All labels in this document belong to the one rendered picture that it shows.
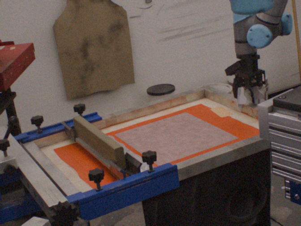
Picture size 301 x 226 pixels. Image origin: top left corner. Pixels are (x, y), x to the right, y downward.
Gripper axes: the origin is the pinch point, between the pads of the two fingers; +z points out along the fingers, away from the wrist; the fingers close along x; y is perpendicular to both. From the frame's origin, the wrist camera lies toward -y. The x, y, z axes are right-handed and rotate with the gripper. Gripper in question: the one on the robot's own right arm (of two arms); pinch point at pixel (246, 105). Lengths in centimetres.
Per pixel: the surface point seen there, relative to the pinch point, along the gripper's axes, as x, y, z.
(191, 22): 97, -200, 12
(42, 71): -21, -200, 21
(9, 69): -62, -95, -11
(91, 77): 11, -194, 32
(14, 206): -88, 2, 7
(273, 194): 71, -81, 98
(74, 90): -3, -194, 38
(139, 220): -5, -108, 98
